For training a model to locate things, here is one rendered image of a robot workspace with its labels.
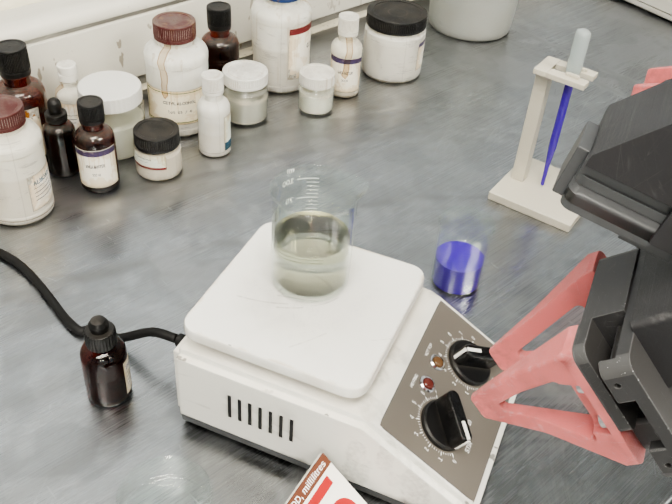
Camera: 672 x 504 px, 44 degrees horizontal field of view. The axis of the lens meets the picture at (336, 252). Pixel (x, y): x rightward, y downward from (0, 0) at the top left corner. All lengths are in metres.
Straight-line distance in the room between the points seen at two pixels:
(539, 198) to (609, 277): 0.40
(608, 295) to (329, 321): 0.19
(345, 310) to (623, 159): 0.24
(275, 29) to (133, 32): 0.14
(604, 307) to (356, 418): 0.17
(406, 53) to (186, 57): 0.26
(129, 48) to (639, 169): 0.65
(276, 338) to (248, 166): 0.32
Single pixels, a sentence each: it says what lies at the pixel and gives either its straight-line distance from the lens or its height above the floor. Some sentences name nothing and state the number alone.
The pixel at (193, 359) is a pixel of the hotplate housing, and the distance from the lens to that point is 0.51.
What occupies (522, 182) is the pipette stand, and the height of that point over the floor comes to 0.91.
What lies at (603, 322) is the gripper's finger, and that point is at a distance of 0.37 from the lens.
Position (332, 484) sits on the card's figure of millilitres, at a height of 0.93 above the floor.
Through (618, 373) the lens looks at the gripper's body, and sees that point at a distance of 0.34.
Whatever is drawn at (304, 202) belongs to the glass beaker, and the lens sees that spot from 0.52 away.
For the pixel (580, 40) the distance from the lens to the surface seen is 0.72.
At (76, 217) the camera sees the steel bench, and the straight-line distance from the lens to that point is 0.74.
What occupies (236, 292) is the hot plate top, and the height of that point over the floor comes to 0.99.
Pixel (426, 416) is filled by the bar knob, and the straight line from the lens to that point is 0.50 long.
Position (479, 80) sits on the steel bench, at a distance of 0.97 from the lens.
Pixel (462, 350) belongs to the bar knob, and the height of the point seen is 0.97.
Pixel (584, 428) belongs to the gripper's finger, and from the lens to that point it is 0.40.
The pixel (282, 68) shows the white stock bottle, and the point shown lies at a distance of 0.89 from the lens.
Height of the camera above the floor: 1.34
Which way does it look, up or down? 40 degrees down
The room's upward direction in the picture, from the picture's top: 5 degrees clockwise
